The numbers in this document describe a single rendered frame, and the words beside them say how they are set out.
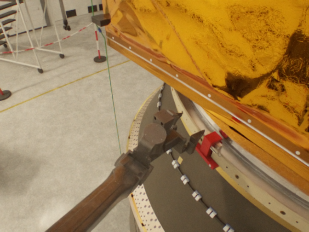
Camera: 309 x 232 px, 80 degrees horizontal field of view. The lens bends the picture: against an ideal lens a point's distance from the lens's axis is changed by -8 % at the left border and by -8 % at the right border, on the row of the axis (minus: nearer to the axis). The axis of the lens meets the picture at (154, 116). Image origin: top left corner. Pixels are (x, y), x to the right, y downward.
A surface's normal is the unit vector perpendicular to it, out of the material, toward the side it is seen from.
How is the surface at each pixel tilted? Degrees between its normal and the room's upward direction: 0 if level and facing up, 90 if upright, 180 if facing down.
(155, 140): 14
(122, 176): 29
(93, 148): 0
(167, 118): 0
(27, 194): 0
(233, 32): 84
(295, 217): 90
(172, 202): 62
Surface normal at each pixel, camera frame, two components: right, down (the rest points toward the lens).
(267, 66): -0.77, 0.40
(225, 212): -0.67, 0.03
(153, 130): 0.18, -0.58
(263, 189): 0.03, -0.73
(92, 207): 0.44, -0.80
